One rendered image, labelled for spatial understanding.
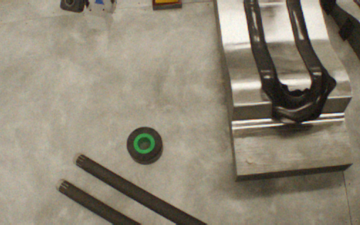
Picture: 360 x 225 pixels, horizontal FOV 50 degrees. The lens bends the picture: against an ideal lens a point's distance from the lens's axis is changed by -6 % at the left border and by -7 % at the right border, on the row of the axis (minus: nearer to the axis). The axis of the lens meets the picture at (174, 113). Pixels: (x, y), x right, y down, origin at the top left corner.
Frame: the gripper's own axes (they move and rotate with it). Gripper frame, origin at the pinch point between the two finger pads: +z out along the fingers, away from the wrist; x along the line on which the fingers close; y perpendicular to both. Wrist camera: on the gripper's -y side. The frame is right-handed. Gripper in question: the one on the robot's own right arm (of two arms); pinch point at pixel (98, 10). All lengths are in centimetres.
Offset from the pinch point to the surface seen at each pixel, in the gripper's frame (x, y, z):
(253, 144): -40.9, -19.3, 8.9
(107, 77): -2.8, -9.5, 15.0
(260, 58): -38.0, -0.2, 5.4
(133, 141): -15.2, -24.6, 11.4
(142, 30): -7.0, 5.9, 15.0
